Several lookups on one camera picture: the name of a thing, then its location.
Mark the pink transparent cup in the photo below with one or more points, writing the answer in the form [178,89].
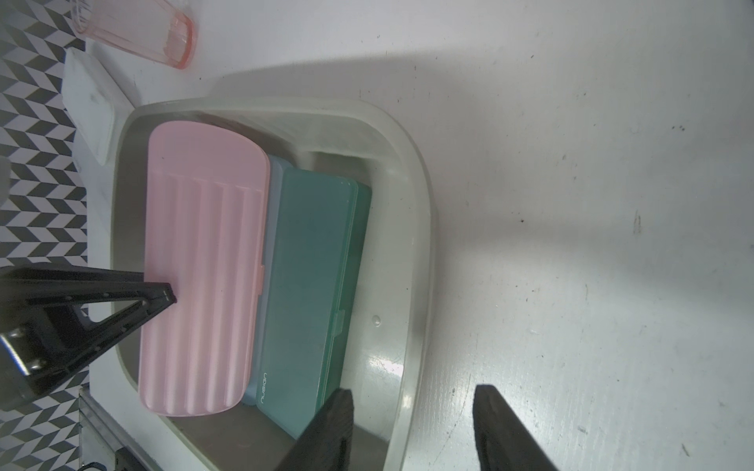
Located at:
[151,29]

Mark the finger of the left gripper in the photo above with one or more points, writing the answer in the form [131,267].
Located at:
[57,319]

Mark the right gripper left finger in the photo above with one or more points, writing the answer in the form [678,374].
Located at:
[326,441]

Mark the pink pencil case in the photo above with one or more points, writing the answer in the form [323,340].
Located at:
[206,204]

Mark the light teal pencil case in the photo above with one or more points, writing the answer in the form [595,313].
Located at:
[278,168]

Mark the dark green pencil case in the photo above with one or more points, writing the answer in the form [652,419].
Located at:
[320,235]

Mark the aluminium front rail frame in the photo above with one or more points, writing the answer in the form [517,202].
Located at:
[104,444]

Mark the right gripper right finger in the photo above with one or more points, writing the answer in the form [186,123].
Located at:
[502,441]

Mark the grey plastic storage box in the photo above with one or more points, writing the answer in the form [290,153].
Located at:
[347,138]

